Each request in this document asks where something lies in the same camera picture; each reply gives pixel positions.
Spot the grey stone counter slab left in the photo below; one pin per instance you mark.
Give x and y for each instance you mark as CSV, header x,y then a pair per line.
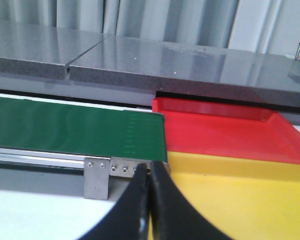
x,y
42,51

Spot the steel conveyor support bracket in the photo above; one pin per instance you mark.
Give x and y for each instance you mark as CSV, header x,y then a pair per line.
x,y
96,178

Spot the grey stone counter slab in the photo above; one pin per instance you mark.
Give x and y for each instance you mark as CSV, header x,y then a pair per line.
x,y
192,71
42,51

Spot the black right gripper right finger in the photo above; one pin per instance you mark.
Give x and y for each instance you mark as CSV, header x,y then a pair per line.
x,y
172,216

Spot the yellow plastic tray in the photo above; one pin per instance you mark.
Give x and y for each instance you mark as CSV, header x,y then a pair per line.
x,y
246,199

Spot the aluminium conveyor side rail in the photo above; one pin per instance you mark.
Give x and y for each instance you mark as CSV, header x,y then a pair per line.
x,y
115,166

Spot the white pleated curtain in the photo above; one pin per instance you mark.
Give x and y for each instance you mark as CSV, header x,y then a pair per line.
x,y
262,26

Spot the red plastic tray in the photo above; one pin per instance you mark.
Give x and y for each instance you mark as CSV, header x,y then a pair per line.
x,y
227,130

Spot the grey stone counter slab right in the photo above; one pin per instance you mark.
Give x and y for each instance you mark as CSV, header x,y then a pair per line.
x,y
192,71

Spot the green conveyor belt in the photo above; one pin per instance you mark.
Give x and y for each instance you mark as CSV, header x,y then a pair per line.
x,y
73,129

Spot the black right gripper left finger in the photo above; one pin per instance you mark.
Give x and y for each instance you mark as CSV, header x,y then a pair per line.
x,y
129,217

